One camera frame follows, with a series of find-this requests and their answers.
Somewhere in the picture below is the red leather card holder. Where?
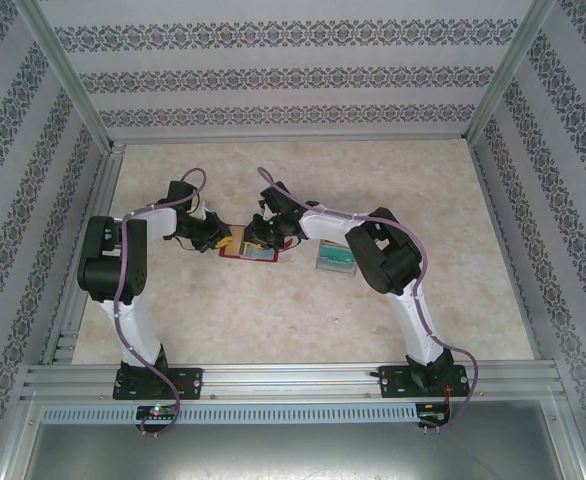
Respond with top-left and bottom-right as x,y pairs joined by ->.
217,224 -> 295,265

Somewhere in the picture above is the teal card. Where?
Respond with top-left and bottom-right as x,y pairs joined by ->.
318,241 -> 357,266

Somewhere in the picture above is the gold card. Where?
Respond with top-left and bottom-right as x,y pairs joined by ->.
226,226 -> 248,254

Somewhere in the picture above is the clear plastic tray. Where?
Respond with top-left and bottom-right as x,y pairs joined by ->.
314,238 -> 359,276

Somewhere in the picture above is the left controller circuit board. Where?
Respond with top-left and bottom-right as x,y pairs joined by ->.
136,405 -> 179,421

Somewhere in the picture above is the controller circuit board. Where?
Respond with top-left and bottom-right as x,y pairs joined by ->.
417,405 -> 452,427
136,405 -> 179,421

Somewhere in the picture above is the grey metal sheet panel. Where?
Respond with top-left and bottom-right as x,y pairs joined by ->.
22,422 -> 582,480

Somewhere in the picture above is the right controller circuit board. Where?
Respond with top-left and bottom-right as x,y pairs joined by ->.
417,405 -> 452,427

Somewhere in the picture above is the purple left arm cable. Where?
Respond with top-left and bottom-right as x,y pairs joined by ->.
113,167 -> 211,439

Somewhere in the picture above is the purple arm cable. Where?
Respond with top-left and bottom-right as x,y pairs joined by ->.
113,167 -> 211,439
256,167 -> 480,436

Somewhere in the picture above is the aluminium frame cross beam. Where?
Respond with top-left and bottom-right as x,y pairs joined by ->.
110,133 -> 472,147

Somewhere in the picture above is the aluminium side rail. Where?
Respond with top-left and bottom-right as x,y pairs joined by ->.
40,144 -> 127,366
470,139 -> 542,361

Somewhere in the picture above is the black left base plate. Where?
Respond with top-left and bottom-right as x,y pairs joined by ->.
111,367 -> 205,402

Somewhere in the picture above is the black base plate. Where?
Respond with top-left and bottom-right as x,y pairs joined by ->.
377,364 -> 473,400
111,367 -> 205,402

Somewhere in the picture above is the aluminium mounting rail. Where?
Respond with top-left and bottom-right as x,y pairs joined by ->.
21,363 -> 560,403

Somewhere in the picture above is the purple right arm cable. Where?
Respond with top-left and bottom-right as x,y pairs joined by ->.
256,167 -> 480,436

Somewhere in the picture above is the grey slotted cable duct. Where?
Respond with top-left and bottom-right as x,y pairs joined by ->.
40,403 -> 419,425

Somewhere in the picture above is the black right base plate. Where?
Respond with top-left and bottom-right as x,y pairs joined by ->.
377,364 -> 473,400

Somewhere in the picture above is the aluminium frame post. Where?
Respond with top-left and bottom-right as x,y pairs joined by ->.
552,369 -> 586,480
0,394 -> 42,480
465,0 -> 559,144
15,0 -> 114,154

